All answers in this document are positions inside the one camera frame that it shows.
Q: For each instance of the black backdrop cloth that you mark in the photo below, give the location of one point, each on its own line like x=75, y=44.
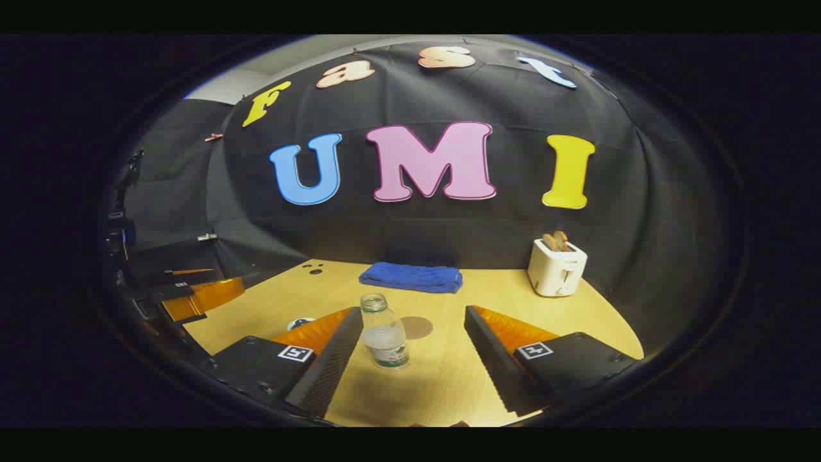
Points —
x=449, y=231

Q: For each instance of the clear plastic water bottle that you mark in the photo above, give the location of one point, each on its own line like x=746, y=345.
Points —
x=385, y=337

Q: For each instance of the blue white teacup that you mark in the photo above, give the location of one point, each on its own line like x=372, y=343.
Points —
x=290, y=325

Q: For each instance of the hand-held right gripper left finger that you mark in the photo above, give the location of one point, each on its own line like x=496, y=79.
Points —
x=333, y=366

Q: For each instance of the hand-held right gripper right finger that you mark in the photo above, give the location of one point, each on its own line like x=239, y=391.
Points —
x=490, y=359

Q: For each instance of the round tan coaster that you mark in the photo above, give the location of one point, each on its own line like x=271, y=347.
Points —
x=420, y=327

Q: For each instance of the blue folded towel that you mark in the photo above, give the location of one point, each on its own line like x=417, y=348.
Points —
x=410, y=277

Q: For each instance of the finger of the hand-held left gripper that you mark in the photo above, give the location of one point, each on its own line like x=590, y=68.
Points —
x=205, y=296
x=167, y=278

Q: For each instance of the toast slice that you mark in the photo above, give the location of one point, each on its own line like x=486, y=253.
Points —
x=549, y=242
x=562, y=239

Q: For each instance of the white toaster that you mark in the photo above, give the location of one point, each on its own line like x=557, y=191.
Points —
x=555, y=273

